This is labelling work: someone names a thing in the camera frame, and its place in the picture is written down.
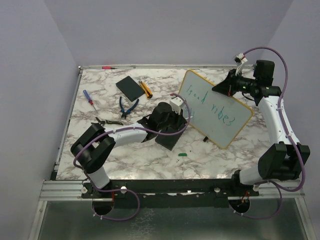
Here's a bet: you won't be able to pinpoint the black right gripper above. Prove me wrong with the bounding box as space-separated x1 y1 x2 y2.
212 68 257 97

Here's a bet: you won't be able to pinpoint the yellow framed whiteboard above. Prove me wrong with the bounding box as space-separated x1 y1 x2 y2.
178 69 254 149

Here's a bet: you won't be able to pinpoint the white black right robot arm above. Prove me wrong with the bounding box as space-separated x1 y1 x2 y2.
212 54 310 196

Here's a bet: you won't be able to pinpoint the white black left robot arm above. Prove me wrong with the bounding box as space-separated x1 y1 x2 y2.
70 97 189 198

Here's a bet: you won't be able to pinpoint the large dark grey foam block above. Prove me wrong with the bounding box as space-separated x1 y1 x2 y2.
155 133 182 151

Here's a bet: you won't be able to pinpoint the yellow black utility knife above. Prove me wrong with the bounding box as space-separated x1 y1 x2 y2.
138 80 153 99

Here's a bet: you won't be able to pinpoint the small dark grey foam block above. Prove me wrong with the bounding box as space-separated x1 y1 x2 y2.
115 76 145 102

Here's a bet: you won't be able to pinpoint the blue red screwdriver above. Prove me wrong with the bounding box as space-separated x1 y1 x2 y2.
83 90 97 111

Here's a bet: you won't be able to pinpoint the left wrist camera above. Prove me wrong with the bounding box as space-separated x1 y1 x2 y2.
169 93 186 115

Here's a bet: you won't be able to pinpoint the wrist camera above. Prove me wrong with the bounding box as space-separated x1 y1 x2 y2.
169 93 186 115
233 53 248 76

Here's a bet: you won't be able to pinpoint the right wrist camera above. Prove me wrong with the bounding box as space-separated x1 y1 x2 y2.
233 53 248 76

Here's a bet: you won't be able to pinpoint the blue handled pliers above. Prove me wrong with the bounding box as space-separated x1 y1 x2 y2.
119 96 140 119

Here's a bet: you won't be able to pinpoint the black front mounting rail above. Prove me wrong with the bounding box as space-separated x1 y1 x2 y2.
81 175 259 208

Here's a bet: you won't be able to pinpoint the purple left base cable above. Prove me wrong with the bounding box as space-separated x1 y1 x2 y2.
92 188 142 222

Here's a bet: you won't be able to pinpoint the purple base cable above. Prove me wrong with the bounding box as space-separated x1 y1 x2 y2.
92 188 142 222
231 179 283 220

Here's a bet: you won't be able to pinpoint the red marker on rail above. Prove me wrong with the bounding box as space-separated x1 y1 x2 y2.
101 65 117 70

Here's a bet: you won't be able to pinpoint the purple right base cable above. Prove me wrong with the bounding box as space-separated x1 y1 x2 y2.
231 179 283 220

